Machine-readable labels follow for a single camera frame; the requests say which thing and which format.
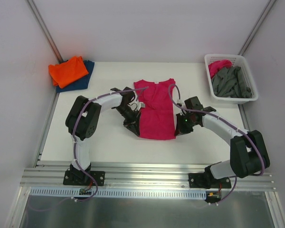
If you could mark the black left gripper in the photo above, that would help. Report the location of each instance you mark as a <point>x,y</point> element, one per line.
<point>132,120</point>

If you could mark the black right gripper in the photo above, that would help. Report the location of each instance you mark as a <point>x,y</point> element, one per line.
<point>182,126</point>

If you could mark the magenta t shirt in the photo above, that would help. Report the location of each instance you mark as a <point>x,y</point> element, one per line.
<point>218,65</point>
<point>157,117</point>

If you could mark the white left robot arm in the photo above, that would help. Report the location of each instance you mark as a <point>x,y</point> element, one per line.
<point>82,122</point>

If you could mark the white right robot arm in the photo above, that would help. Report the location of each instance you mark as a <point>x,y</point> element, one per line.
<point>248,154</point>

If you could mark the grey t shirts in basket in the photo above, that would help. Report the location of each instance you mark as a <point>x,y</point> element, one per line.
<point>229,82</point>

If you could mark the magenta t shirt in basket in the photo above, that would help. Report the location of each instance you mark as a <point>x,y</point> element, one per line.
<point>218,65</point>

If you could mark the white plastic laundry basket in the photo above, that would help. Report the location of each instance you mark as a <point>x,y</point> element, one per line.
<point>236,60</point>

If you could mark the folded blue t shirt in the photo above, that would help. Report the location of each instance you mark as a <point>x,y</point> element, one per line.
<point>82,83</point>

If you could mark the folded orange t shirt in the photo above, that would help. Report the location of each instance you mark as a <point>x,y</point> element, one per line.
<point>68,72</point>

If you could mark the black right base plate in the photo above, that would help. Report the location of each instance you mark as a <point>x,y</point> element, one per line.
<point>205,181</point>

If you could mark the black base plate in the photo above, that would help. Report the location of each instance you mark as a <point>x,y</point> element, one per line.
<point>78,178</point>
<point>205,181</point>

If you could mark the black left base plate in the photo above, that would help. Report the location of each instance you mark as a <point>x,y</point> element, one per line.
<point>78,178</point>

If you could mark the aluminium mounting rail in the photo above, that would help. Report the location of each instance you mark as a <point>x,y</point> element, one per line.
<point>140,176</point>

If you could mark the white slotted cable duct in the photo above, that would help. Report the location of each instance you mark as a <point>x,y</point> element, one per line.
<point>119,193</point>

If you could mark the left corner metal post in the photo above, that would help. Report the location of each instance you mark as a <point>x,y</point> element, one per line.
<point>39,19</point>

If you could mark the corner metal post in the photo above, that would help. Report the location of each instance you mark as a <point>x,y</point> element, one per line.
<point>257,26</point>
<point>39,19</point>

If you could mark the right corner metal post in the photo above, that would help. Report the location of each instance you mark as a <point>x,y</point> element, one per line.
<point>257,26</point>

